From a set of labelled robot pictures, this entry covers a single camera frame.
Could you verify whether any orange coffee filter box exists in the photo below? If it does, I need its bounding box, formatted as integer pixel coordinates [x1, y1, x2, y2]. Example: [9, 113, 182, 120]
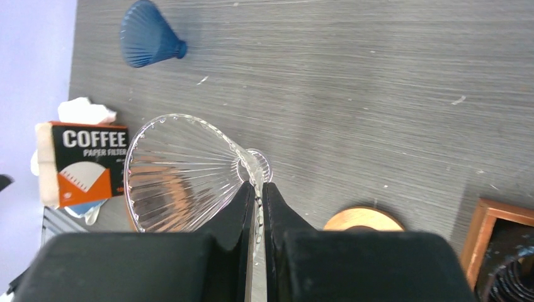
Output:
[35, 121, 130, 208]

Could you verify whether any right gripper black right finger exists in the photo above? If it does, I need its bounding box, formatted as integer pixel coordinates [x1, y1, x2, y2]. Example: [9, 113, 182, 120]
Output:
[262, 182, 475, 301]

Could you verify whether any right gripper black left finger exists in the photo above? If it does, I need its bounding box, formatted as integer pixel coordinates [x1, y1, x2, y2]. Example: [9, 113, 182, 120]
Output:
[13, 182, 255, 301]

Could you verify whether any blue ribbed dripper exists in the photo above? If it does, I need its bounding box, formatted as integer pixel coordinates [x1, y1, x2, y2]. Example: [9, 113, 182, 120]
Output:
[120, 1, 188, 68]

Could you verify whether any dark rolled coil front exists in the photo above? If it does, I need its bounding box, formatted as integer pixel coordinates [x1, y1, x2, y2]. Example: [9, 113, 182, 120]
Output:
[475, 246, 533, 301]

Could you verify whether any clear glass dripper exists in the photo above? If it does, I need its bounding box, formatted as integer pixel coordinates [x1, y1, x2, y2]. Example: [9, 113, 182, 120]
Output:
[123, 113, 274, 302]

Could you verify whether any orange compartment tray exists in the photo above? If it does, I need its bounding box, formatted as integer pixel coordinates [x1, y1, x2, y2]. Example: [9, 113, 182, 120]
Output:
[459, 198, 533, 289]

